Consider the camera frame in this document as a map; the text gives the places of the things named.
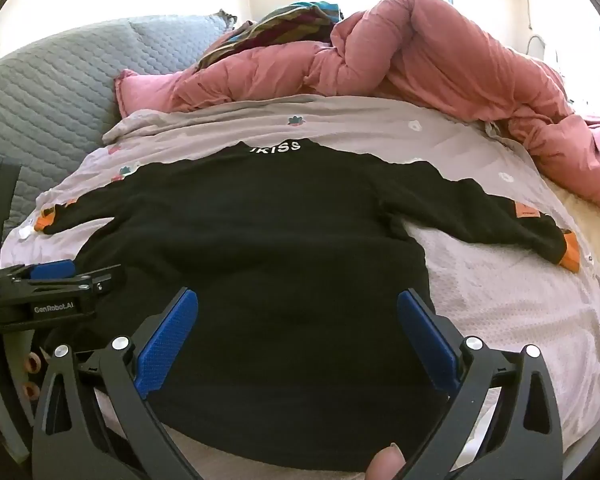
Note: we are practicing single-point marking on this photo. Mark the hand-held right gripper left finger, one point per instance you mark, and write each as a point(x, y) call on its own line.
point(165, 345)

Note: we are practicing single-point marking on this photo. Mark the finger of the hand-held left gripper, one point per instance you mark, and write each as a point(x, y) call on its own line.
point(97, 284)
point(52, 270)

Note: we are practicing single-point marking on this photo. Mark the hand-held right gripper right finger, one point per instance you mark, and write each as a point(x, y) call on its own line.
point(427, 340)

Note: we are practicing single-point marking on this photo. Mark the black printed t-shirt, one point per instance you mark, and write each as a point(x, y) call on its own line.
point(280, 260)

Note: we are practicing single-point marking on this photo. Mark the person's left hand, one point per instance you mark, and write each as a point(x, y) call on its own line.
point(30, 362)

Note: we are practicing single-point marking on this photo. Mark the person's right hand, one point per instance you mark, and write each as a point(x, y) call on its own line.
point(385, 465)

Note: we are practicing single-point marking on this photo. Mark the beige printed blanket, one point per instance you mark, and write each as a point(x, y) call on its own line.
point(505, 285)

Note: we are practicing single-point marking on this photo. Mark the grey quilted headboard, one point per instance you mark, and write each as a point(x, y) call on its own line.
point(55, 85)

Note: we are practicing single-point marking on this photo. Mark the white fluffy bed sheet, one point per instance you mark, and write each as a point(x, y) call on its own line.
point(595, 230)

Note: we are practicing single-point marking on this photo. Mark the pink duvet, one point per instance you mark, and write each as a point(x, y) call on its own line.
point(430, 55)

